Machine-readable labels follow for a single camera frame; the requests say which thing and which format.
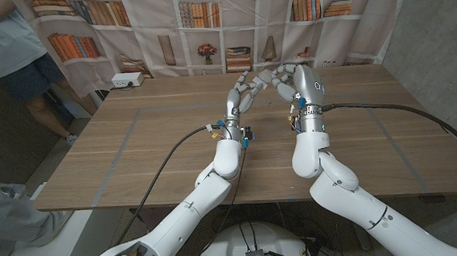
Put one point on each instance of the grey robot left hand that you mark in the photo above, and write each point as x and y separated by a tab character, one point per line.
233	103

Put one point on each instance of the white bandage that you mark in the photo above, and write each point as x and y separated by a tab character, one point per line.
266	79

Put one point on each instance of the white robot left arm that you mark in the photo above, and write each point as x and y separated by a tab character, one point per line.
190	215

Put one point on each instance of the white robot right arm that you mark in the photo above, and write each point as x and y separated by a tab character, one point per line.
355	204

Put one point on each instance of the printed bookshelf backdrop cloth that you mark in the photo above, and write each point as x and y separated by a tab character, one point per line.
246	38

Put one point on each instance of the white power strip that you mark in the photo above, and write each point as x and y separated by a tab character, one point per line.
126	79

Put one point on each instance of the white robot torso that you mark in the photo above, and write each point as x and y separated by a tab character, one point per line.
224	245

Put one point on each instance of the white low platform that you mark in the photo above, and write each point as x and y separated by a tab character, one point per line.
86	230

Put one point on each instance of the person in light blue shirt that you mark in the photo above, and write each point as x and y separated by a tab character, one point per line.
1	51

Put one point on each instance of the person in grey trousers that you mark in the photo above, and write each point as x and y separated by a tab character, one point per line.
1	216

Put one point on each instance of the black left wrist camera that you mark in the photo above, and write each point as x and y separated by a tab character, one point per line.
247	134

